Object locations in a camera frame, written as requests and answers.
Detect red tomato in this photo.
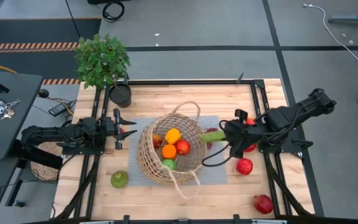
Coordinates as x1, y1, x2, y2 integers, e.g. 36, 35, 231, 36
175, 139, 191, 156

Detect dark red pomegranate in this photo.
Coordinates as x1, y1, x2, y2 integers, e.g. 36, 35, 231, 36
253, 194, 275, 215

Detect dark grey desk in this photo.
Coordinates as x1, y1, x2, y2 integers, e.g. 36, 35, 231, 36
0, 69, 44, 160

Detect green apple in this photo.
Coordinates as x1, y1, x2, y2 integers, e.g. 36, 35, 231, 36
110, 169, 130, 189
161, 158, 178, 171

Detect yellow bell pepper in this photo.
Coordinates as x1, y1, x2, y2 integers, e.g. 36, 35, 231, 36
164, 128, 183, 146

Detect woven straw basket with handles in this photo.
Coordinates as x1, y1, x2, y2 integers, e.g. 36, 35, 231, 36
135, 101, 208, 200

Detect black floor mat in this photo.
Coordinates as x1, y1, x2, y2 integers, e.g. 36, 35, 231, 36
0, 17, 102, 80

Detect black power adapter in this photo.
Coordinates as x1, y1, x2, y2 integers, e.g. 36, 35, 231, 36
48, 99, 77, 118

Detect loose black gripper cable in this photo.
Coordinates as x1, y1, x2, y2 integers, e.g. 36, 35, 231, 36
201, 143, 233, 168

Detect green cucumber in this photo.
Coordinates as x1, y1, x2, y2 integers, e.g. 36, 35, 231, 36
198, 130, 227, 144

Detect orange fruit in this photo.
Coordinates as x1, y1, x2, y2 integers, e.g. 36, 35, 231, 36
161, 143, 178, 161

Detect coiled black cable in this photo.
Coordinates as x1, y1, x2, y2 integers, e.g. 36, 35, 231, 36
101, 1, 126, 23

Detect round wicker stool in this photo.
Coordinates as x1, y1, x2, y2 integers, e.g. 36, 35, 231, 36
29, 142, 64, 182

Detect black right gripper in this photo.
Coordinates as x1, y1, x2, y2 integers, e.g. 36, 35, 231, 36
218, 108, 262, 159

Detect long orange black hazard tape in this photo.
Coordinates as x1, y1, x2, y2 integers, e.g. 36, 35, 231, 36
0, 42, 81, 52

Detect grey woven placemat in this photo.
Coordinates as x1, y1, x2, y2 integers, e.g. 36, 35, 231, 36
127, 115, 229, 187

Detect green leafy plant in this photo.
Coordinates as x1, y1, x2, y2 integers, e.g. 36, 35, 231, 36
74, 33, 132, 90

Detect black plant pot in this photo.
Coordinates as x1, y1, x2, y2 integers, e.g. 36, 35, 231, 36
108, 83, 132, 109

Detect white cable with plug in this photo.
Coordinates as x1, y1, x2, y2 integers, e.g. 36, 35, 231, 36
302, 2, 358, 64

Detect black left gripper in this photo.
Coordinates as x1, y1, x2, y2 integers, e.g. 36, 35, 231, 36
102, 108, 139, 151

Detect grey desk foot with leg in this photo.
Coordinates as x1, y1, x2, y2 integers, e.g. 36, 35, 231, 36
327, 0, 358, 26

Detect purple grape bunch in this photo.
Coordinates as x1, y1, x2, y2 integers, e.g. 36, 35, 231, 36
206, 127, 219, 150

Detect short orange black hazard tape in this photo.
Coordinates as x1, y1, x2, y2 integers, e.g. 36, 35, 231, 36
41, 78, 81, 86

